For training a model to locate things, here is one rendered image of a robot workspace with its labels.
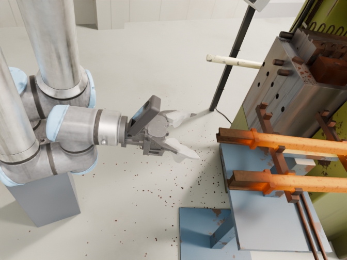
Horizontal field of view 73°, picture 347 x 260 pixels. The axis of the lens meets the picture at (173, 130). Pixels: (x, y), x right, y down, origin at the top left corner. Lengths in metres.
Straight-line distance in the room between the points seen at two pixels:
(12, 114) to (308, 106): 1.01
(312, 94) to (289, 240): 0.55
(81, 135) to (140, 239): 0.95
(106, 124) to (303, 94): 0.77
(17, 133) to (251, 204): 0.70
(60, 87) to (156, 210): 0.96
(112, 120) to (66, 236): 1.00
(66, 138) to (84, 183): 1.00
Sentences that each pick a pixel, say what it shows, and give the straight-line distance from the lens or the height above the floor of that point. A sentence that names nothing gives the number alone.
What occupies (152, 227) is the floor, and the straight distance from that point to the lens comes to 1.46.
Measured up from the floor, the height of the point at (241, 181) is 0.96.
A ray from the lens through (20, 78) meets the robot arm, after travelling 0.87.
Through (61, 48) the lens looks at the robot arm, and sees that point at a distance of 0.66.
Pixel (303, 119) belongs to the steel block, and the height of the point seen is 0.74.
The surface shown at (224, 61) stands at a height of 0.63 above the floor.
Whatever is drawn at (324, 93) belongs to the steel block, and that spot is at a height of 0.89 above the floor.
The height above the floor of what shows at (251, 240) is 0.67.
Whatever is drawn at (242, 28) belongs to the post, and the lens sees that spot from 1.71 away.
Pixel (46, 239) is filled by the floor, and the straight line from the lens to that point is 1.50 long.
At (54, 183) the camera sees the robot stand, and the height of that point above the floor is 0.39.
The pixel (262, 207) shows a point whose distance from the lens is 0.88.
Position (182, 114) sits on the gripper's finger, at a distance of 0.63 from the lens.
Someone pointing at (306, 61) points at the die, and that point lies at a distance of 1.16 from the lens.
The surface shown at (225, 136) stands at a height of 0.95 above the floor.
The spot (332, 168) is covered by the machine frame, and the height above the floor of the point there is 0.67.
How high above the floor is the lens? 1.38
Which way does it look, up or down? 48 degrees down
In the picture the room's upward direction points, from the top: 14 degrees clockwise
